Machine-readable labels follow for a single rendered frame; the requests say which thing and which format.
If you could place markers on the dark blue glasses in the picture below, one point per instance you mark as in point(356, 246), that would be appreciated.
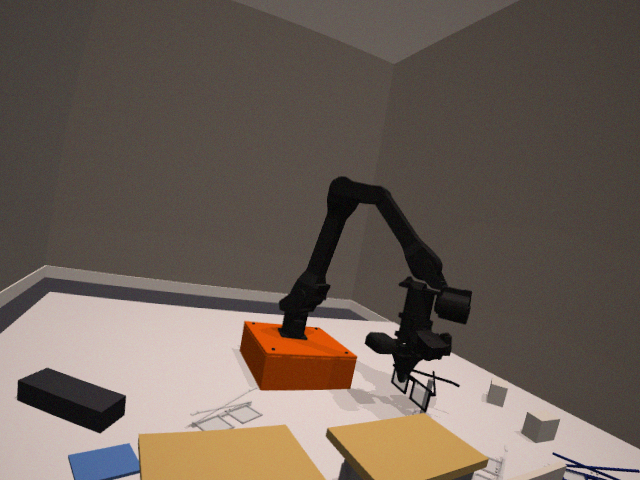
point(574, 475)

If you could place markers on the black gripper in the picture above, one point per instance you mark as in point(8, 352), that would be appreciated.
point(405, 359)

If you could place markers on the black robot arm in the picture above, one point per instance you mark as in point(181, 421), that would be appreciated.
point(310, 289)

